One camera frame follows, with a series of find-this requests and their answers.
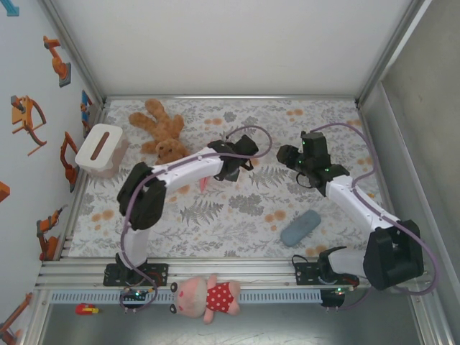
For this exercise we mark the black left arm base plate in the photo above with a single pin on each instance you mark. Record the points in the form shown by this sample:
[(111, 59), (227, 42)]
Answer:
[(160, 275)]

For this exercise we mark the orange robot claw sticker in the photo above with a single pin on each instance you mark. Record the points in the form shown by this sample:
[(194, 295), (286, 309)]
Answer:
[(25, 115)]

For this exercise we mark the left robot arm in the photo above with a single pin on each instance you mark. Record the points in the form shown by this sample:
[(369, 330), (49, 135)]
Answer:
[(187, 172)]

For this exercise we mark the floral printed table cloth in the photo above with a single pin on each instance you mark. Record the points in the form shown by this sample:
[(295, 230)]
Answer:
[(215, 233)]

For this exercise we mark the brown teddy bear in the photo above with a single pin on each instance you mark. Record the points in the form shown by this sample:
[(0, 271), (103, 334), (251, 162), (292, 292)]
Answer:
[(161, 125)]

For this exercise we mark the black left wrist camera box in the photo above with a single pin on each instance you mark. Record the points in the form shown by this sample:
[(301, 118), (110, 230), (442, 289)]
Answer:
[(247, 145)]

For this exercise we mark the aluminium frame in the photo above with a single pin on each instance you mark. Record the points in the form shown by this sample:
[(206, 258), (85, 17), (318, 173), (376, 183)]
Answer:
[(251, 267)]

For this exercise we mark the pink pig plush toy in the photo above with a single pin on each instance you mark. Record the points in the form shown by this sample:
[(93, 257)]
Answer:
[(201, 296)]

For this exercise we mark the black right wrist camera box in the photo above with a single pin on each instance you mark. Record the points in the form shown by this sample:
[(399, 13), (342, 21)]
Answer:
[(315, 147)]

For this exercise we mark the white and pink tissue box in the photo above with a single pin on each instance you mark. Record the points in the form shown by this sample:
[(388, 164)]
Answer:
[(97, 149)]

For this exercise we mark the pink cloth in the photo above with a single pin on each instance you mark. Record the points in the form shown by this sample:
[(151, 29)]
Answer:
[(203, 184)]

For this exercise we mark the blue and orange sticker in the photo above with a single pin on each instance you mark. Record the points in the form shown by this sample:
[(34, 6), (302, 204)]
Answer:
[(86, 111)]

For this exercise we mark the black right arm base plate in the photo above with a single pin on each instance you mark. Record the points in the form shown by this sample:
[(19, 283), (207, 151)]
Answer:
[(305, 275)]

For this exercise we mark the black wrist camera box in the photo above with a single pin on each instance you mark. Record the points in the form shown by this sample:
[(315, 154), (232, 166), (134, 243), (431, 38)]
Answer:
[(247, 145), (315, 147)]

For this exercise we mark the black controller board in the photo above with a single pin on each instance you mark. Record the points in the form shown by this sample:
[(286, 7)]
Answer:
[(336, 296), (136, 294)]

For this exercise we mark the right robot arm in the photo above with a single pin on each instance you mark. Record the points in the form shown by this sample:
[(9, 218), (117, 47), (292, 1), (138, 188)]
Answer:
[(391, 258)]

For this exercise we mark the blue glasses case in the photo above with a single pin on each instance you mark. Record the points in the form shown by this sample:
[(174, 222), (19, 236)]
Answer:
[(300, 228)]

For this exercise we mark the orange block sticker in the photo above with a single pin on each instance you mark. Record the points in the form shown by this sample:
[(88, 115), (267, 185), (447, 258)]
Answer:
[(3, 192)]

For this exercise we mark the small red yellow toy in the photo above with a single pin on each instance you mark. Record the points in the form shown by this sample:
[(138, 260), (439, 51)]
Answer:
[(86, 309)]

